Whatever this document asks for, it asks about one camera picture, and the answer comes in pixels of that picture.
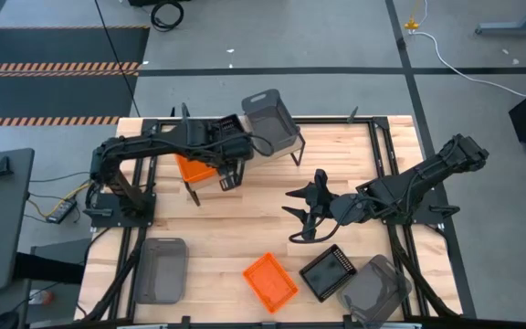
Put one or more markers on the black frame bracket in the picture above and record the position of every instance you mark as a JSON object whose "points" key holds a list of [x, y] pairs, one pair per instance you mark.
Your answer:
{"points": [[348, 322], [352, 115], [186, 322], [185, 112]]}

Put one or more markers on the black aluminium table frame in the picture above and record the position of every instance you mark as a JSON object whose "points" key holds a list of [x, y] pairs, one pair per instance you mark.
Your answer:
{"points": [[336, 120]]}

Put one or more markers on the grey metal stand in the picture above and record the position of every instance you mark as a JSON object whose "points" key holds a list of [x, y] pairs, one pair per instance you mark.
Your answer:
{"points": [[509, 29]]}

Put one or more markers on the black plastic slotted basket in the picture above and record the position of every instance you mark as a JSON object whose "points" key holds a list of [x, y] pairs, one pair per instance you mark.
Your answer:
{"points": [[228, 124], [327, 276]]}

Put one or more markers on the small black desk stand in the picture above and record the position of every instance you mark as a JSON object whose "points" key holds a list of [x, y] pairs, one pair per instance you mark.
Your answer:
{"points": [[3, 168]]}

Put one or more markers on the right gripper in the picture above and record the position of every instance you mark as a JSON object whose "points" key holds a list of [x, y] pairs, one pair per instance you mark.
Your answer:
{"points": [[322, 205]]}

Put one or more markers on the black hazard-striped floor mat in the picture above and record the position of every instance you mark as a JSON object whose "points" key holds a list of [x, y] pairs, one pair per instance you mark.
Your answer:
{"points": [[39, 96]]}

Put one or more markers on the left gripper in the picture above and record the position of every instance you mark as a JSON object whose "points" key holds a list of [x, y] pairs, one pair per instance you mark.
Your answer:
{"points": [[233, 148]]}

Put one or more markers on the grey translucent plastic bin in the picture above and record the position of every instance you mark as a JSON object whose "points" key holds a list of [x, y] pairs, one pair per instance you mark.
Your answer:
{"points": [[375, 292], [270, 121], [160, 272]]}

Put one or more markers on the black computer mouse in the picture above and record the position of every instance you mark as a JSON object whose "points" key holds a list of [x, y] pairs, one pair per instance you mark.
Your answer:
{"points": [[6, 321]]}

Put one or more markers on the orange and white bottle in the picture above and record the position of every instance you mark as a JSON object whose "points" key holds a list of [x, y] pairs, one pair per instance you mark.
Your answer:
{"points": [[44, 297]]}

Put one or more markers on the orange plastic slotted basket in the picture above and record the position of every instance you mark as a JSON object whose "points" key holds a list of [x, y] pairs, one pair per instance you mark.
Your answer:
{"points": [[270, 283], [194, 171]]}

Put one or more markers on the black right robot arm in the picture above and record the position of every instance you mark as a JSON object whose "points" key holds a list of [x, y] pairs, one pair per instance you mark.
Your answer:
{"points": [[427, 176]]}

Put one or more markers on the black power box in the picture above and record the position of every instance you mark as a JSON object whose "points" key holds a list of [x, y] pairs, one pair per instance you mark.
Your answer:
{"points": [[62, 211]]}

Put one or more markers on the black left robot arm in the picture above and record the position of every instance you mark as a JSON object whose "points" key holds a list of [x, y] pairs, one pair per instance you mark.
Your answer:
{"points": [[153, 141]]}

